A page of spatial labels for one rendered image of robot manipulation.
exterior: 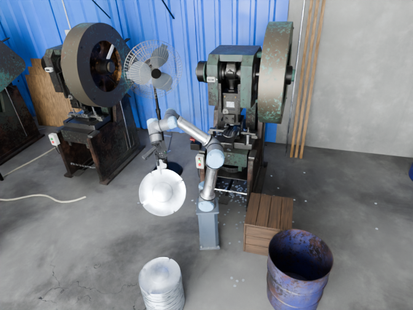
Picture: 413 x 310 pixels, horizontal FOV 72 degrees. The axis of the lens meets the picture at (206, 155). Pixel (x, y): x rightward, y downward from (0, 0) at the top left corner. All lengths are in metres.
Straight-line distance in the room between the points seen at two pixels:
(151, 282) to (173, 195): 0.65
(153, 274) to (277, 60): 1.74
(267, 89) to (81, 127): 2.23
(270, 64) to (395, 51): 1.92
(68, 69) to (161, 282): 1.99
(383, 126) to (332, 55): 1.10
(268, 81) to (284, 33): 0.36
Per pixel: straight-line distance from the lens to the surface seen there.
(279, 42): 2.25
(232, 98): 2.63
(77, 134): 3.56
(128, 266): 2.72
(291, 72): 2.50
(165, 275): 2.16
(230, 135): 2.70
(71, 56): 2.94
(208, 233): 2.55
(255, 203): 2.60
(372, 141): 4.21
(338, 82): 3.83
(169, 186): 1.81
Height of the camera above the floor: 2.10
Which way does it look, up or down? 33 degrees down
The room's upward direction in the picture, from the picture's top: 3 degrees counter-clockwise
